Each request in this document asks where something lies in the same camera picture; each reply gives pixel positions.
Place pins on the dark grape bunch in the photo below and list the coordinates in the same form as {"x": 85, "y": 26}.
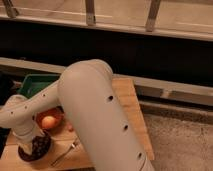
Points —
{"x": 40, "y": 146}

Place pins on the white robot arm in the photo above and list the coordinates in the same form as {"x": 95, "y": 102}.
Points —
{"x": 84, "y": 91}

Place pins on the red chili pepper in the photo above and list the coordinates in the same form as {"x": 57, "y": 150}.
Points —
{"x": 70, "y": 127}

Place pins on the orange bowl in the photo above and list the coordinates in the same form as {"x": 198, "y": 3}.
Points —
{"x": 55, "y": 112}

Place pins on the yellow round fruit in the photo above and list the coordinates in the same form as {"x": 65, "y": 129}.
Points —
{"x": 48, "y": 122}

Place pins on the green plastic tray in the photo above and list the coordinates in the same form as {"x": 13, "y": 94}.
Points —
{"x": 34, "y": 83}

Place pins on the wooden cutting board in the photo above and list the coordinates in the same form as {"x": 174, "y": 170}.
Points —
{"x": 77, "y": 159}

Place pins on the silver fork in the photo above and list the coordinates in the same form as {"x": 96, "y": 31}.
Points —
{"x": 60, "y": 157}

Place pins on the purple bowl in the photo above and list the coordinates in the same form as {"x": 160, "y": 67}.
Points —
{"x": 24, "y": 156}

